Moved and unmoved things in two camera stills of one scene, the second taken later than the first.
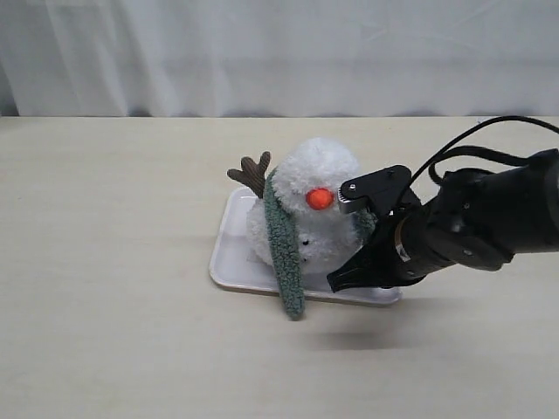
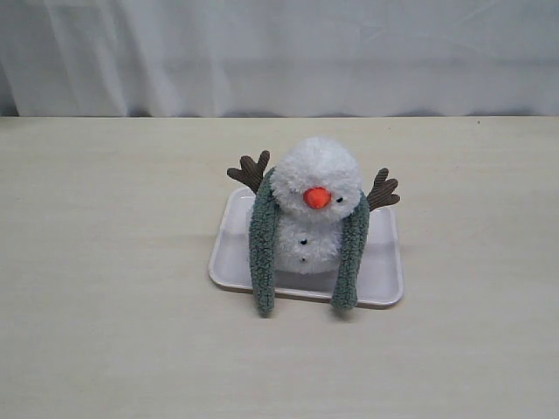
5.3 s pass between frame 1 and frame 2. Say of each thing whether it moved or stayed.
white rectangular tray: stayed
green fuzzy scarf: moved
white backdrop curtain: stayed
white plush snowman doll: stayed
